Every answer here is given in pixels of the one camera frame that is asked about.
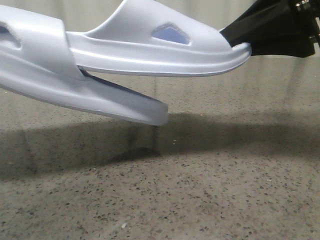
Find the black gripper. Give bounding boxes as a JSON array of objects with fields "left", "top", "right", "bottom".
[{"left": 220, "top": 0, "right": 320, "bottom": 58}]

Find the light blue slipper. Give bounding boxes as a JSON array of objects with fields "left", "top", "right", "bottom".
[
  {"left": 0, "top": 5, "right": 169, "bottom": 126},
  {"left": 66, "top": 0, "right": 252, "bottom": 77}
]

